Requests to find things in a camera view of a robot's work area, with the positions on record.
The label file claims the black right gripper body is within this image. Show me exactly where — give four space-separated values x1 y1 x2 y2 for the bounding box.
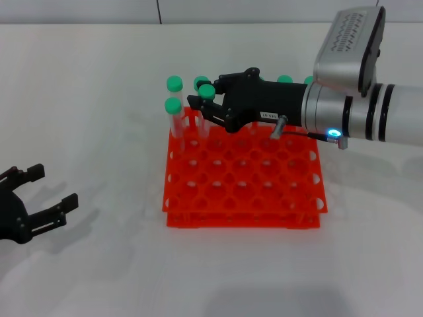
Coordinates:
223 67 309 131

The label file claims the orange plastic test tube rack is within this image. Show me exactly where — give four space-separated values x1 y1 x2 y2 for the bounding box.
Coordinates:
161 106 328 230

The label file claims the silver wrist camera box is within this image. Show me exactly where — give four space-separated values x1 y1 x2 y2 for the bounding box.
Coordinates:
312 6 387 98

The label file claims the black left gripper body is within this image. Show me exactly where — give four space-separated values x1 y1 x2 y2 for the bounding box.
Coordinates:
0 183 34 246

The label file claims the black gripper cable with plug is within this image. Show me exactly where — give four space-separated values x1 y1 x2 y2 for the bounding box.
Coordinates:
270 114 350 151

